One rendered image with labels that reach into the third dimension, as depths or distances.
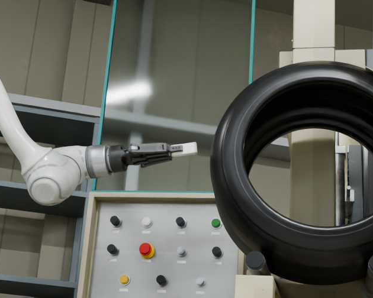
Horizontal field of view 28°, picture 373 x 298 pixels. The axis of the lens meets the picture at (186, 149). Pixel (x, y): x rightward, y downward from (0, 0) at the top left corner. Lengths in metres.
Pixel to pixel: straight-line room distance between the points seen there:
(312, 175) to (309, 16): 0.53
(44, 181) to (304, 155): 0.79
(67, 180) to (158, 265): 0.74
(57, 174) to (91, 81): 3.41
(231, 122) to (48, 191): 0.48
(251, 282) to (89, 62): 3.72
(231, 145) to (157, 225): 0.79
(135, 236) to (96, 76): 2.82
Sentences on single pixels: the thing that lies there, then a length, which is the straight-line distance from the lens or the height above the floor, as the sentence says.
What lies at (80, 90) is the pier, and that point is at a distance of 5.20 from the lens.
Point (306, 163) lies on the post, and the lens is 2.20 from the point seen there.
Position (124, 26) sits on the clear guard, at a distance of 2.88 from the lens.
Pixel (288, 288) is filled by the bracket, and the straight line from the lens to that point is 2.09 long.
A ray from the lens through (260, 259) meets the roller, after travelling 1.75.
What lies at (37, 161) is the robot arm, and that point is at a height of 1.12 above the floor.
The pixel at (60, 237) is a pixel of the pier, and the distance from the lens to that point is 4.87.
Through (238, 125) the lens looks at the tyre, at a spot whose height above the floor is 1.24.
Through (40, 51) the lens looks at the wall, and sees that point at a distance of 5.40.
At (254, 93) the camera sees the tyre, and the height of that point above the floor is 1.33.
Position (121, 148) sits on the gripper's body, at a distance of 2.01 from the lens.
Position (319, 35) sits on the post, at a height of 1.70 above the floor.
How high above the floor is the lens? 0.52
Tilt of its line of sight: 21 degrees up
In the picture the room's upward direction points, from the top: 4 degrees clockwise
